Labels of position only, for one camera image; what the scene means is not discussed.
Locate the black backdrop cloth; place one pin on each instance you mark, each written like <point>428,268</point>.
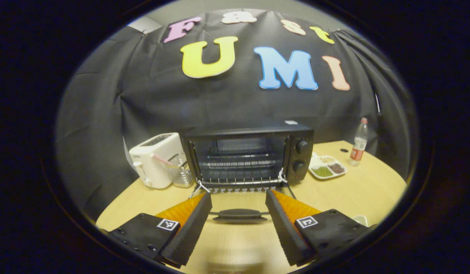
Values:
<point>219,102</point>

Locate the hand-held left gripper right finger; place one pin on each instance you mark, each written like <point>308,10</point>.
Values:
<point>284,232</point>

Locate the thin pole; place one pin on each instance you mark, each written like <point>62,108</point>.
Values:
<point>377,103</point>

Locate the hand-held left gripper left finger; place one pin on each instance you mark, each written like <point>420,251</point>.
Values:
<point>191,232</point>

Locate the pink striped straw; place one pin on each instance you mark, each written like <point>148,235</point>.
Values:
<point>164,161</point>

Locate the black electric oven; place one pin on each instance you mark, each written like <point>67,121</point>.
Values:
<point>301,160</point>

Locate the clear plastic water bottle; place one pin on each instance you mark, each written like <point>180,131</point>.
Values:
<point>359,146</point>

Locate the white toaster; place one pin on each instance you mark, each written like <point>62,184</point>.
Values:
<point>155,167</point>

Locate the white divided bean tray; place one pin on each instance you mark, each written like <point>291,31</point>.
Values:
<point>326,169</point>

